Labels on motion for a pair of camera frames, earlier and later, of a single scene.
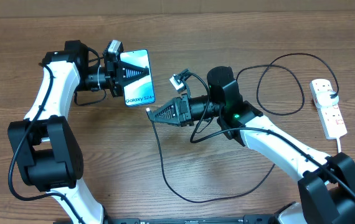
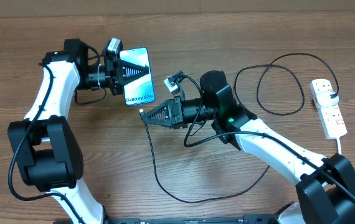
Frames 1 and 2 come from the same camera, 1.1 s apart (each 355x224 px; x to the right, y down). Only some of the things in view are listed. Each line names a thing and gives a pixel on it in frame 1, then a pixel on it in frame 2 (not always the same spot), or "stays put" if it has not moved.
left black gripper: [116, 74] stays put
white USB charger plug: [324, 99] stays put
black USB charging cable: [266, 65] to [194, 201]
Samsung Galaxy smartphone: [142, 91] stays put
